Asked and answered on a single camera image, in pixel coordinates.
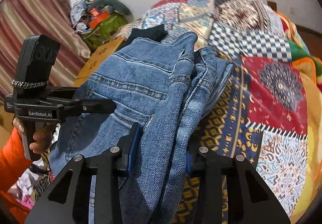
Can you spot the orange yellow fleece blanket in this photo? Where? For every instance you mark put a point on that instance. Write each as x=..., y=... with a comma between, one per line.
x=309, y=67

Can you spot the dark navy folded garment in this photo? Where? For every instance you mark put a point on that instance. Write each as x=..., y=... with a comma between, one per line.
x=157, y=34

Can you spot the pile of clothes on bag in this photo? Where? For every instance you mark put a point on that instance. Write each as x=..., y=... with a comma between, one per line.
x=81, y=16

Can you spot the brown cardboard box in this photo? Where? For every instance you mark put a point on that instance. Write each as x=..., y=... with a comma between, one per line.
x=96, y=59

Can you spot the colourful patchwork bedspread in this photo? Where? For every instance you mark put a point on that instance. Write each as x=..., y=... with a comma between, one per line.
x=262, y=111

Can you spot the grey plush pillow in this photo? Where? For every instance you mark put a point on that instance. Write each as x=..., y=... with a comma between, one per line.
x=115, y=5

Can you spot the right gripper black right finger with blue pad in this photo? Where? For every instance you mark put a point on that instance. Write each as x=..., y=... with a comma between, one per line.
x=250, y=200

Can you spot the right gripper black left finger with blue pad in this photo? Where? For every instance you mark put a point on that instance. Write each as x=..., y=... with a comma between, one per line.
x=67, y=198

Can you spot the striped pink curtain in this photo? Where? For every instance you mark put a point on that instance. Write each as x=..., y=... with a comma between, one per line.
x=22, y=18

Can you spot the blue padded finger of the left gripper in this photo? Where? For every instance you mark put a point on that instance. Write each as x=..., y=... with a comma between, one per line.
x=61, y=92

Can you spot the green patterned bag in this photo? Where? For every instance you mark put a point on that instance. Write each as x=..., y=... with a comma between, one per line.
x=103, y=32

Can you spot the orange sleeve forearm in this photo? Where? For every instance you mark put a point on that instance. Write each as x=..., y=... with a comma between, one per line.
x=13, y=165

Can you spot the blue denim jeans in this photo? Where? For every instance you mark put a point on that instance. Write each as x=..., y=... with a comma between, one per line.
x=167, y=89

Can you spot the person's left hand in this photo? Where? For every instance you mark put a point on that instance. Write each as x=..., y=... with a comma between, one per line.
x=42, y=137

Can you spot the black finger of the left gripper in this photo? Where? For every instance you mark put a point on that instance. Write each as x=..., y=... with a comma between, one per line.
x=88, y=105

